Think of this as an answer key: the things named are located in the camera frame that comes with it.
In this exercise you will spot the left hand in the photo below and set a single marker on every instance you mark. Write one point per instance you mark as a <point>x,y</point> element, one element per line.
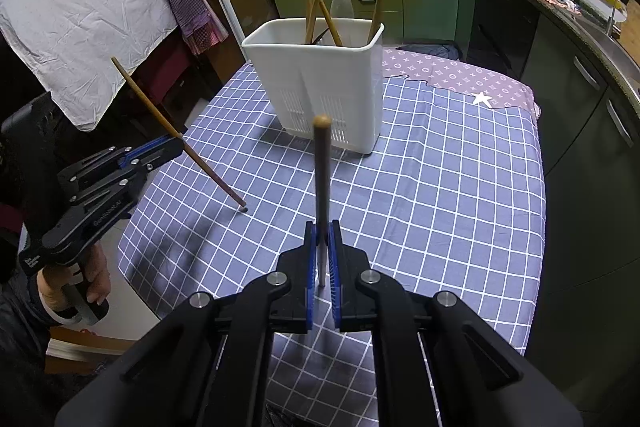
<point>51,280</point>

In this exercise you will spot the dark wooden chopstick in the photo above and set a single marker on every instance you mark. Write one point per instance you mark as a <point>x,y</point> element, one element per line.
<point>322,154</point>

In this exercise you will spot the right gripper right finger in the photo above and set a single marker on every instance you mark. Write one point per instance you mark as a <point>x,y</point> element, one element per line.
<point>367,300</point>

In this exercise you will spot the blue checkered tablecloth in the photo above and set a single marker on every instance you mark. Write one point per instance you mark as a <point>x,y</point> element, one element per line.
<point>451,198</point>

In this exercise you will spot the white plastic utensil holder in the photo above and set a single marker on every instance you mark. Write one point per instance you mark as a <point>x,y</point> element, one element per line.
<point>303,81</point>

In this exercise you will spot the white hanging cloth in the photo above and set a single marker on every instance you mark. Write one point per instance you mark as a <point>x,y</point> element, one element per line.
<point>69,45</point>

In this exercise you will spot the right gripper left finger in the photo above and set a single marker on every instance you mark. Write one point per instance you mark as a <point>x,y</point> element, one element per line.
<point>278,302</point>

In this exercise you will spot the clear plastic spoon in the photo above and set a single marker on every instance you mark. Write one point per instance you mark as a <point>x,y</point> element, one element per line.
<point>342,9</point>

